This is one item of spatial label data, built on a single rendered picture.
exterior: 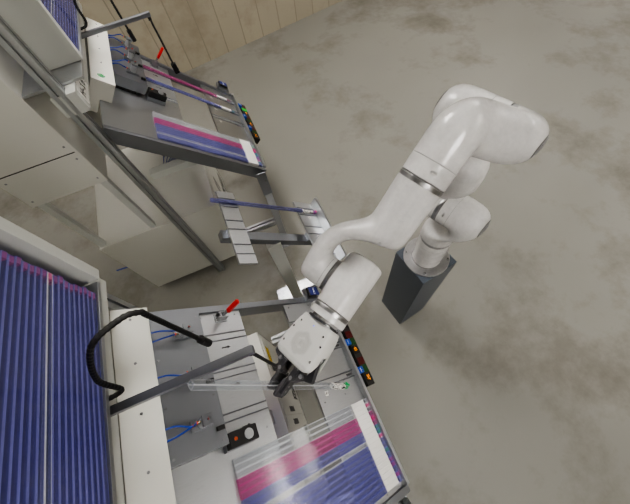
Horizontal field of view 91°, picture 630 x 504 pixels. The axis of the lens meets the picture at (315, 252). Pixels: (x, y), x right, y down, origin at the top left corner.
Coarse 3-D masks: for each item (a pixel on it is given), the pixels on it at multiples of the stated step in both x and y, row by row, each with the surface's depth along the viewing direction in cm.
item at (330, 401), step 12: (288, 312) 113; (300, 312) 116; (312, 312) 120; (336, 348) 114; (336, 360) 112; (324, 372) 106; (336, 372) 109; (348, 372) 112; (324, 396) 100; (336, 396) 103; (348, 396) 105; (360, 396) 108; (324, 408) 98; (336, 408) 100
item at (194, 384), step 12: (192, 384) 47; (204, 384) 48; (216, 384) 50; (228, 384) 52; (240, 384) 54; (252, 384) 56; (264, 384) 59; (276, 384) 62; (300, 384) 68; (312, 384) 72; (324, 384) 76
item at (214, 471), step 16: (208, 320) 93; (240, 320) 100; (208, 336) 90; (224, 336) 93; (240, 336) 96; (208, 352) 88; (224, 352) 90; (224, 368) 87; (240, 368) 90; (224, 400) 82; (240, 400) 85; (256, 400) 87; (224, 416) 80; (240, 416) 82; (256, 416) 84; (272, 432) 84; (240, 448) 77; (256, 448) 80; (192, 464) 70; (208, 464) 72; (224, 464) 74; (176, 480) 67; (192, 480) 68; (208, 480) 70; (224, 480) 72; (176, 496) 65; (192, 496) 67; (208, 496) 68; (224, 496) 70
